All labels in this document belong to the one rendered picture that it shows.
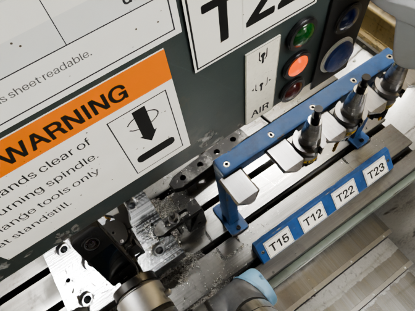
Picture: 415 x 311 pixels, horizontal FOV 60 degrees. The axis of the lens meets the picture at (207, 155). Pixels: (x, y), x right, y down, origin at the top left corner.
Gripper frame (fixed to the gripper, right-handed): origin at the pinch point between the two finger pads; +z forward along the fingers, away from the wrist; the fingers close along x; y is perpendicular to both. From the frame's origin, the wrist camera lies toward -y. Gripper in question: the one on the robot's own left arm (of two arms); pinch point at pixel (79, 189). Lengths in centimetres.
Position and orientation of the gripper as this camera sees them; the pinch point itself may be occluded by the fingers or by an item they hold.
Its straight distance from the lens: 66.7
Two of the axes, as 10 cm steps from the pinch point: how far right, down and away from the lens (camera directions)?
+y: 0.9, 4.6, 8.8
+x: 8.2, -5.3, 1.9
